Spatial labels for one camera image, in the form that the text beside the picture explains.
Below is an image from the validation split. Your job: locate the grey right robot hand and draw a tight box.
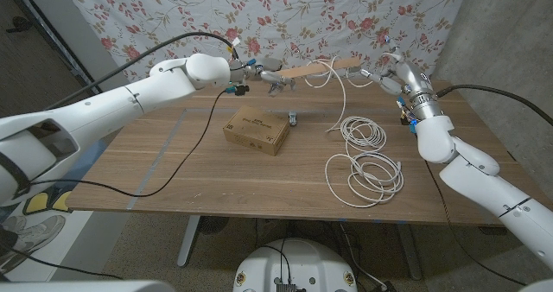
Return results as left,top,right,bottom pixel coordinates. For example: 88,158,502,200
360,45,444,122

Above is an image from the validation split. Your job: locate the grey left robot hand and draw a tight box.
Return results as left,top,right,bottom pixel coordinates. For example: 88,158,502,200
231,57,297,97

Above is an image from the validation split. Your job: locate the wooden stick with metal bracket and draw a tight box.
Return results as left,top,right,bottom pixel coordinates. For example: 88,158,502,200
276,56,363,79

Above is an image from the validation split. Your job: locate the white Ethernet cable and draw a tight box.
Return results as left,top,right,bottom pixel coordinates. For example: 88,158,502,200
304,56,405,209

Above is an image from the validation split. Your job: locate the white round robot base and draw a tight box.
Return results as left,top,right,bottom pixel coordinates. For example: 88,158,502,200
232,238,359,292

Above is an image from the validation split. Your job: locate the brown cardboard box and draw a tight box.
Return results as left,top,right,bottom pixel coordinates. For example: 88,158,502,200
222,105,291,157

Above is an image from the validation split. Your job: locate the floral backdrop cloth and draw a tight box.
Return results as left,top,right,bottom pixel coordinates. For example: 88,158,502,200
58,0,470,98

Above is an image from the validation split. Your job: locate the black round fan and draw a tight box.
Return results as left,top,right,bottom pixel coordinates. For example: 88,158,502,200
197,216,230,236

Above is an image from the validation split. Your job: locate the white table leg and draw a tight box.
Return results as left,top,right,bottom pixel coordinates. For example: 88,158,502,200
176,215,202,268
395,222,424,281

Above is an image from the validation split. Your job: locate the yellow and black shoe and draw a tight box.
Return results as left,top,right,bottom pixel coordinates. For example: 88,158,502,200
23,191,73,213

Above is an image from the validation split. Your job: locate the white robot chest edge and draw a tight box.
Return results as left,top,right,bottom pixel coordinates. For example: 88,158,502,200
0,280,175,292

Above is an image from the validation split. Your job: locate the grey sneaker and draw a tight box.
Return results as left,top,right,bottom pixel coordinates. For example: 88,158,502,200
0,213,67,276

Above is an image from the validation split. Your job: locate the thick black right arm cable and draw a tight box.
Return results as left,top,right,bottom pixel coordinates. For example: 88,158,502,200
435,84,553,127

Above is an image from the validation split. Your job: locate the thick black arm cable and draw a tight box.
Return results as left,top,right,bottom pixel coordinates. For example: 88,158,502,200
42,31,237,111
435,84,553,127

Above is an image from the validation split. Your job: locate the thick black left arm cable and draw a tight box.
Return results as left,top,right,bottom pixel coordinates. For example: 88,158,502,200
42,31,237,111

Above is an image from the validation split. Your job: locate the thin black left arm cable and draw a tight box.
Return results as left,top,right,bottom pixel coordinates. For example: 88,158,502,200
29,88,237,198

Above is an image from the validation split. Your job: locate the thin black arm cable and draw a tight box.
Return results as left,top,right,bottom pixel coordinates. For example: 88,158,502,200
29,88,237,198
425,160,528,287

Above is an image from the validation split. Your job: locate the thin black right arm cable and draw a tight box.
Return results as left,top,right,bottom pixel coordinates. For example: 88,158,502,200
425,160,528,287

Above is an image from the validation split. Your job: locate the black door handle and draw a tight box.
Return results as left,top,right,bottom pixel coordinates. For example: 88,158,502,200
6,16,34,34

